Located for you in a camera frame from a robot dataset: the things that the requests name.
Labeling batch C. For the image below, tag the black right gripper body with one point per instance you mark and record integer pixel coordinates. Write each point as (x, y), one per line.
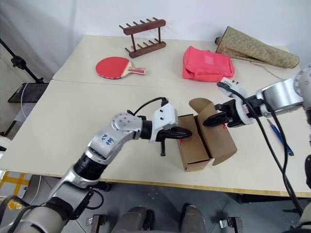
(233, 114)

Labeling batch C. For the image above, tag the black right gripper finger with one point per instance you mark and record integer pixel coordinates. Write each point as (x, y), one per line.
(218, 122)
(219, 116)

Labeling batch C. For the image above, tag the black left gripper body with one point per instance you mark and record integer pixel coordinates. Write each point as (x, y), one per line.
(165, 134)

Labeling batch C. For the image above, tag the brown cardboard box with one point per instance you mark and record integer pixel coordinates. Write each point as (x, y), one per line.
(218, 143)

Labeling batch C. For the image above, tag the blue pen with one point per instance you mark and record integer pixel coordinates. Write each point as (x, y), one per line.
(279, 136)

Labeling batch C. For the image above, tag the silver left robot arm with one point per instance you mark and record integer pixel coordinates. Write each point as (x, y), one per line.
(107, 143)

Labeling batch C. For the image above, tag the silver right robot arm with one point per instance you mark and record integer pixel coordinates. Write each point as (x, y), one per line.
(281, 94)

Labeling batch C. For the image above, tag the black rod under left gripper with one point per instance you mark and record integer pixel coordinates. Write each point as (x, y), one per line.
(163, 149)

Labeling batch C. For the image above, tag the pink fabric bag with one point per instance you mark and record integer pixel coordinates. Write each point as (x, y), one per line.
(206, 64)

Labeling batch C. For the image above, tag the rolled patterned beige mat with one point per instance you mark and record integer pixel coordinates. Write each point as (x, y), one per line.
(257, 49)

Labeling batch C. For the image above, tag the dark rounded shape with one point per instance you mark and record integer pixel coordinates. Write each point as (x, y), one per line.
(134, 219)
(194, 218)

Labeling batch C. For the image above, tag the red table tennis paddle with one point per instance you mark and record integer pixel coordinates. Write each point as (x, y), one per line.
(110, 67)

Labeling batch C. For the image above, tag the dark wooden peg rack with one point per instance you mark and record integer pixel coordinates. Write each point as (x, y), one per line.
(144, 26)

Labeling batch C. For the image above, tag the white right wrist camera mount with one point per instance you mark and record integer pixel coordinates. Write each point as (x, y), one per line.
(245, 119)

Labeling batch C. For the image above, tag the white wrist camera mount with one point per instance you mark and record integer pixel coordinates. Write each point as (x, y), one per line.
(165, 116)
(245, 119)

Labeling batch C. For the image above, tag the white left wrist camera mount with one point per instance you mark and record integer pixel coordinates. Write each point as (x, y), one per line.
(165, 116)

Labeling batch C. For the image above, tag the metal caster bracket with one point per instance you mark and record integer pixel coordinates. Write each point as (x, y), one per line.
(230, 224)
(96, 223)

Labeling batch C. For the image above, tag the black stand base plate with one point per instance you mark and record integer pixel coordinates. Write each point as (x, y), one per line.
(29, 93)

